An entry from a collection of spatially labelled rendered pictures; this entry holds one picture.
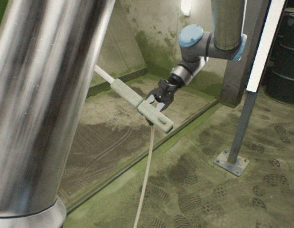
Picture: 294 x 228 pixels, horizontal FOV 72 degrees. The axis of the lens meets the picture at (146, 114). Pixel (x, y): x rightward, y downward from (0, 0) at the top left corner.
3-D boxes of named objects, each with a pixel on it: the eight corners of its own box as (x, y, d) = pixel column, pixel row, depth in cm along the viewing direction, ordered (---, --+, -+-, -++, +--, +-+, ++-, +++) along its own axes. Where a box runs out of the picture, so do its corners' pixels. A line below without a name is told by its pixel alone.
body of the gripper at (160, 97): (166, 110, 90) (183, 90, 92) (165, 103, 82) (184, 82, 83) (152, 100, 92) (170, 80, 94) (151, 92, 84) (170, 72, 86)
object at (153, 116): (174, 135, 95) (175, 121, 74) (167, 142, 95) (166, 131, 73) (103, 77, 109) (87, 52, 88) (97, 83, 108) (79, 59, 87)
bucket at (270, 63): (264, 88, 264) (271, 67, 249) (241, 82, 281) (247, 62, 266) (271, 82, 283) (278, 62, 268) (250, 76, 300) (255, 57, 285)
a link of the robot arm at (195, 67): (191, 40, 88) (193, 55, 96) (173, 60, 86) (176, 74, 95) (210, 49, 83) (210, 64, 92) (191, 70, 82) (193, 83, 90)
